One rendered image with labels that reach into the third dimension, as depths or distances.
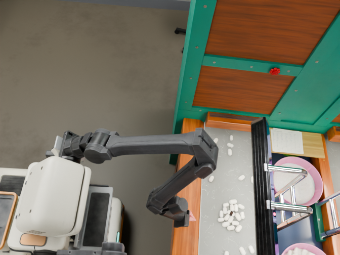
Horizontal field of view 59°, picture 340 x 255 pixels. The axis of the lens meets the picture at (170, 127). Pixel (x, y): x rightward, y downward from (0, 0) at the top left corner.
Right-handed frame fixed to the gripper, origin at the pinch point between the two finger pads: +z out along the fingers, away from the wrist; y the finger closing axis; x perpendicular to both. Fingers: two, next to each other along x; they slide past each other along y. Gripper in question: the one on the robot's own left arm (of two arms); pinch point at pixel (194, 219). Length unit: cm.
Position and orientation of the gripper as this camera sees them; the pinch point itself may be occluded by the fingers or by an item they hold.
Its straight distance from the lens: 143.5
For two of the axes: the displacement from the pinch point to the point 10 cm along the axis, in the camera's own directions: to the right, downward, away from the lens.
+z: 7.1, 4.2, 5.7
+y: 1.0, -8.6, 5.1
